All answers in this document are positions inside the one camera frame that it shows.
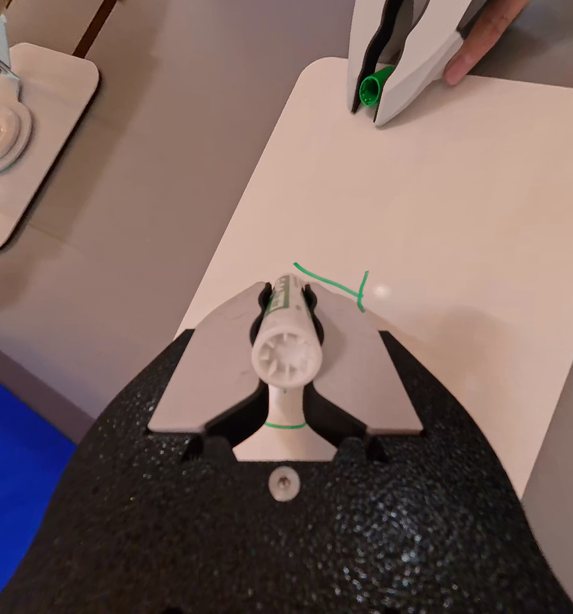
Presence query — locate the round translucent disc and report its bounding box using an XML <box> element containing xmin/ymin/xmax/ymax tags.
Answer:
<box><xmin>0</xmin><ymin>98</ymin><xmax>33</xmax><ymax>174</ymax></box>

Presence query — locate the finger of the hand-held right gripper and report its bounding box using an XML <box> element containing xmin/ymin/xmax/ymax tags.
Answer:
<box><xmin>373</xmin><ymin>0</ymin><xmax>476</xmax><ymax>128</ymax></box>
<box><xmin>347</xmin><ymin>0</ymin><xmax>395</xmax><ymax>115</ymax></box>

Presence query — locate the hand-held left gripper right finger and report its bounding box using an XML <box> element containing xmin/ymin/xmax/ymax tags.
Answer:
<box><xmin>303</xmin><ymin>282</ymin><xmax>423</xmax><ymax>436</ymax></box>

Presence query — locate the white marker with green label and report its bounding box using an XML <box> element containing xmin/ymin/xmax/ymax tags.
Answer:
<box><xmin>251</xmin><ymin>273</ymin><xmax>326</xmax><ymax>388</ymax></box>

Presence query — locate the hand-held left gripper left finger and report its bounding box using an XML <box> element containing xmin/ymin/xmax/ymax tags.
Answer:
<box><xmin>147</xmin><ymin>281</ymin><xmax>274</xmax><ymax>432</ymax></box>

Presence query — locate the brown wooden strip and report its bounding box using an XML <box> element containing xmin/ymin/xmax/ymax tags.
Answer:
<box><xmin>73</xmin><ymin>0</ymin><xmax>120</xmax><ymax>58</ymax></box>

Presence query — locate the green marker cap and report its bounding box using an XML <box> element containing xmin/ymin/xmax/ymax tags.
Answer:
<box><xmin>358</xmin><ymin>65</ymin><xmax>396</xmax><ymax>107</ymax></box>

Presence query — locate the person's right hand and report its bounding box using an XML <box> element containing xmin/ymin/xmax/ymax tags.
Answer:
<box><xmin>444</xmin><ymin>0</ymin><xmax>531</xmax><ymax>87</ymax></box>

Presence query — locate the grey board with rounded corners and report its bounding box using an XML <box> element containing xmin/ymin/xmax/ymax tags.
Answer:
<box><xmin>0</xmin><ymin>42</ymin><xmax>100</xmax><ymax>253</ymax></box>

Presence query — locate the white whiteboard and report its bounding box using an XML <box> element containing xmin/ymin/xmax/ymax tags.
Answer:
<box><xmin>174</xmin><ymin>57</ymin><xmax>573</xmax><ymax>500</ymax></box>

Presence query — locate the blue mat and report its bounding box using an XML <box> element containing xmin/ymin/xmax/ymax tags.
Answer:
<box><xmin>0</xmin><ymin>367</ymin><xmax>78</xmax><ymax>614</ymax></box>

